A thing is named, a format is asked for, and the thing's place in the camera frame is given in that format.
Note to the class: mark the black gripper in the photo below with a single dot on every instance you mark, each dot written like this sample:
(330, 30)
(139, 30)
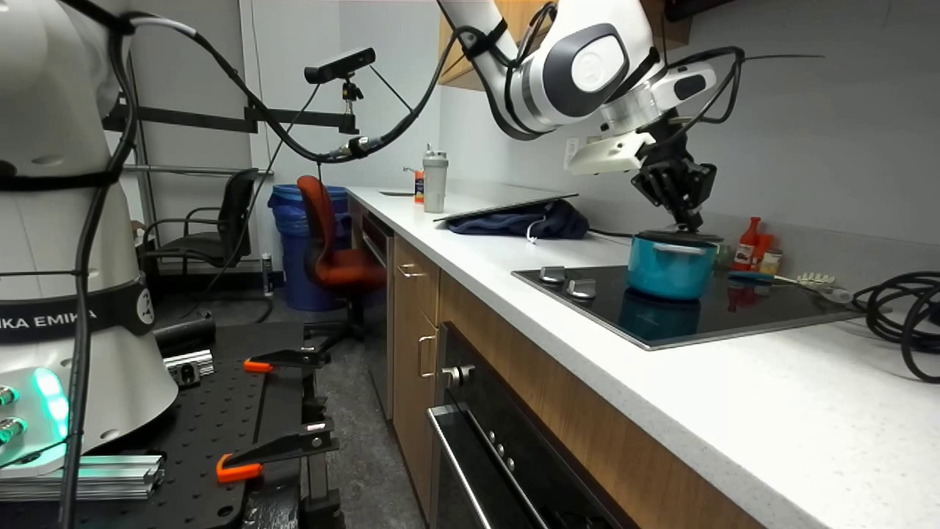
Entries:
(675, 176)

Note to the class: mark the dark pot lid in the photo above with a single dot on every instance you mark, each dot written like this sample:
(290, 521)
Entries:
(665, 235)

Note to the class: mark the blue pot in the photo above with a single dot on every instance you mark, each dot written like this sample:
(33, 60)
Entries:
(672, 267)

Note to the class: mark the black glass stove top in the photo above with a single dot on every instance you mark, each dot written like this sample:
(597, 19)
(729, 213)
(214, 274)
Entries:
(728, 308)

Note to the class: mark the red sauce bottle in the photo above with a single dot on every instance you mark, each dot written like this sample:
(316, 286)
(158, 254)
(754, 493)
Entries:
(757, 246)

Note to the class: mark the dark blue cloth bag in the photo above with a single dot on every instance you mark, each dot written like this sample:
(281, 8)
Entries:
(544, 219)

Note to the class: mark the white tumbler bottle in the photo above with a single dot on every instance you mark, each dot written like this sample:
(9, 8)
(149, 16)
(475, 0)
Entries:
(437, 180)

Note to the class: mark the black oven front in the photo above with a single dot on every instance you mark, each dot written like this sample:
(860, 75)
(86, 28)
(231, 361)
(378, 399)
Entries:
(497, 465)

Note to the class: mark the orange office chair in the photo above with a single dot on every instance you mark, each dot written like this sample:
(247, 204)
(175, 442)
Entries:
(336, 267)

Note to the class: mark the blue trash bin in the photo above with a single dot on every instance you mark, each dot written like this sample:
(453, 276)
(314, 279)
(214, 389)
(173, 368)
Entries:
(296, 238)

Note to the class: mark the black office chair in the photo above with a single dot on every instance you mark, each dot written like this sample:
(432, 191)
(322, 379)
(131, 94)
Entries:
(211, 232)

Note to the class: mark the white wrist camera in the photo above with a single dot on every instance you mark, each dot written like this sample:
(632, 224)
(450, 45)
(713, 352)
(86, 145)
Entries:
(607, 154)

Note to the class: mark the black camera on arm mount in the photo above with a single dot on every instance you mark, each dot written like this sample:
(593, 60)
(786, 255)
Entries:
(338, 69)

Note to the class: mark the orange handled clamp rear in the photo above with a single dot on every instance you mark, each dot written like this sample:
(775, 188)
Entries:
(302, 355)

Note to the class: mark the orange handled clamp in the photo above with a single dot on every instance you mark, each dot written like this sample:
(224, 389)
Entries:
(247, 465)
(302, 355)

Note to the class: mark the orange handled clamp front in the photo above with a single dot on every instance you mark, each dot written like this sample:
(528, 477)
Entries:
(247, 465)

